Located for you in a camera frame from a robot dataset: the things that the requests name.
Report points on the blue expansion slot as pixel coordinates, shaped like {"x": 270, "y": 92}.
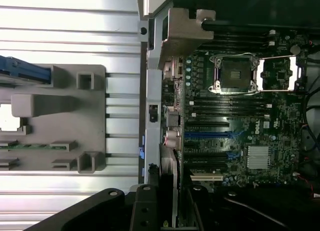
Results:
{"x": 212, "y": 136}

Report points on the silver CPU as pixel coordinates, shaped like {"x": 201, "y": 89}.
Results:
{"x": 8, "y": 117}

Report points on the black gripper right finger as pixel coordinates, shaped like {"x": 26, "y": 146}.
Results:
{"x": 195, "y": 216}

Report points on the green motherboard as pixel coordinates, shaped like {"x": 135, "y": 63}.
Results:
{"x": 250, "y": 131}

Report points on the silver socket cover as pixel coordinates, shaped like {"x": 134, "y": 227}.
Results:
{"x": 280, "y": 73}

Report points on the black expansion slot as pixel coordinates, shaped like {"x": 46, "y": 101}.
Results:
{"x": 207, "y": 125}

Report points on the silver chipset heatsink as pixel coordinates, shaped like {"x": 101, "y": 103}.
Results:
{"x": 258, "y": 157}

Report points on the white PCI slot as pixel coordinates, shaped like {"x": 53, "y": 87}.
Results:
{"x": 206, "y": 178}

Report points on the CPU socket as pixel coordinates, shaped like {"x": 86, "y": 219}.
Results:
{"x": 235, "y": 73}

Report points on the silver coin cell battery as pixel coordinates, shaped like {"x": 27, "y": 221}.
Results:
{"x": 295, "y": 49}

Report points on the gray parts rack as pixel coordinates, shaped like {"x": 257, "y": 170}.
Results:
{"x": 75, "y": 126}

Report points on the open black PC case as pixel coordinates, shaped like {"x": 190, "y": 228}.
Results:
{"x": 152, "y": 91}

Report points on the green RAM stick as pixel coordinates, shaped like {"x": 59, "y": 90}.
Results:
{"x": 32, "y": 146}

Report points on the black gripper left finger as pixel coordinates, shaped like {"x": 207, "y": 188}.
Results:
{"x": 145, "y": 211}

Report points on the hard disk with blue carrier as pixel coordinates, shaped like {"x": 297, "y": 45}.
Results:
{"x": 25, "y": 71}

